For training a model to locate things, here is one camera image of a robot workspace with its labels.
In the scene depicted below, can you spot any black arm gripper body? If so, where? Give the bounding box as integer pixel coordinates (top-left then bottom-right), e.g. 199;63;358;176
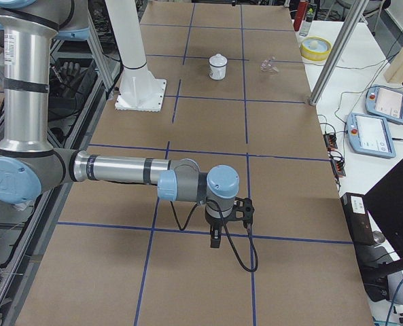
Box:
205;213;230;249

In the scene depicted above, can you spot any white small dish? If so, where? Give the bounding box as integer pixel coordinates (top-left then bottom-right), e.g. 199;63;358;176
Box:
209;54;228;68

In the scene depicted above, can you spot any black box device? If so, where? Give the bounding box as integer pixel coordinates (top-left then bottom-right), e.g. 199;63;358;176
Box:
340;192;375;246

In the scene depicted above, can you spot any white enamel mug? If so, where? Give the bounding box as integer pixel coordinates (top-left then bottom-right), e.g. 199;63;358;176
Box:
209;65;227;81

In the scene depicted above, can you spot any near teach pendant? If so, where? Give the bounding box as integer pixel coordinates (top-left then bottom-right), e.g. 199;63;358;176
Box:
346;113;396;158

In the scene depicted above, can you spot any teach pendant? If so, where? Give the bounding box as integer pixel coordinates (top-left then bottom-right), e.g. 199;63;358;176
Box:
346;113;396;158
365;85;403;124

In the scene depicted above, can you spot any black laptop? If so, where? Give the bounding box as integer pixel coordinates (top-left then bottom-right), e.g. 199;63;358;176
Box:
364;159;403;254

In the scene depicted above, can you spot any yellow rimmed bowl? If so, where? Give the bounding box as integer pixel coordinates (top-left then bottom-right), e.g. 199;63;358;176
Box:
300;36;332;62

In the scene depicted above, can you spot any far teach pendant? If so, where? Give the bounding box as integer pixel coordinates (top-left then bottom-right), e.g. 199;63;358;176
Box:
365;85;403;124

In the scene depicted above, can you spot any red bottle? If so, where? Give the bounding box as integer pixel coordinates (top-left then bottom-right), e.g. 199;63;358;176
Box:
294;0;309;31

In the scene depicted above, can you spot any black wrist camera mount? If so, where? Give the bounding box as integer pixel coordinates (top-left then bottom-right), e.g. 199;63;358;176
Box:
228;197;255;230

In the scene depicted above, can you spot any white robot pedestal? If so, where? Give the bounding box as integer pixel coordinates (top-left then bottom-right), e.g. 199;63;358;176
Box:
105;0;167;112

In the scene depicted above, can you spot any aluminium frame post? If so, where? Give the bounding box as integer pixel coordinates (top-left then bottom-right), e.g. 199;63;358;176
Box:
309;0;368;106

